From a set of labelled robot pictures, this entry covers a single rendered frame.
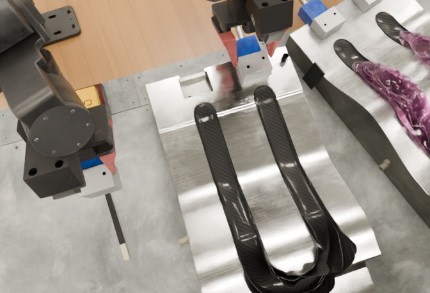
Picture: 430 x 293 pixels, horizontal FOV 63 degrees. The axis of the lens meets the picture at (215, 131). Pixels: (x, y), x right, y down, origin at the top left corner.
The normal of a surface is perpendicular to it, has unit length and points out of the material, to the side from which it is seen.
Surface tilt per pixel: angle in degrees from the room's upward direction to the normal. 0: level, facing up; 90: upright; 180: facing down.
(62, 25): 0
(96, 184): 2
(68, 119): 64
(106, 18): 0
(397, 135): 15
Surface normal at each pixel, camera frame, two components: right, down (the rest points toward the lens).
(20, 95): -0.25, -0.57
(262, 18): 0.27, 0.68
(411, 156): 0.15, -0.07
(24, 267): 0.03, -0.25
